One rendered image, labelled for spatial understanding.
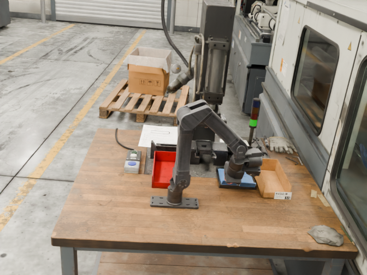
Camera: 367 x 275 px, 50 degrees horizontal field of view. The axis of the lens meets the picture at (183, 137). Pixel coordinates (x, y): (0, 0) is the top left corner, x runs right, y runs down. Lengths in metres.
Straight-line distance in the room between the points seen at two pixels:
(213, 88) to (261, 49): 3.15
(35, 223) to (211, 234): 1.83
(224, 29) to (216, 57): 0.14
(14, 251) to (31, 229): 0.23
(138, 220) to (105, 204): 0.17
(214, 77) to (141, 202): 0.65
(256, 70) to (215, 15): 3.19
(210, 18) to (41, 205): 2.07
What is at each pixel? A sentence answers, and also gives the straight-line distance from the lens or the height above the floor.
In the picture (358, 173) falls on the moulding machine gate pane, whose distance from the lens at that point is 1.73.
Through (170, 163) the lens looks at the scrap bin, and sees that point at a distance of 1.96.
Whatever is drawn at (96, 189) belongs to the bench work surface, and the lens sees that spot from 1.75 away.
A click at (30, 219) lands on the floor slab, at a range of 3.17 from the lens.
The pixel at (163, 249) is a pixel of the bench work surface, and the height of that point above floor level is 0.87.
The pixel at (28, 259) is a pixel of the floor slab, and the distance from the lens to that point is 2.83.
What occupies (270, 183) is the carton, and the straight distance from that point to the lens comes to 1.90.
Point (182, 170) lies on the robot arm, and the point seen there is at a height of 1.07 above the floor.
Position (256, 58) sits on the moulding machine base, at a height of 0.79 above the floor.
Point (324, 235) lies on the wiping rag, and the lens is 1.63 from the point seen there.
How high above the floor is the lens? 1.83
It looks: 24 degrees down
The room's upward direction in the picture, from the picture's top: 5 degrees clockwise
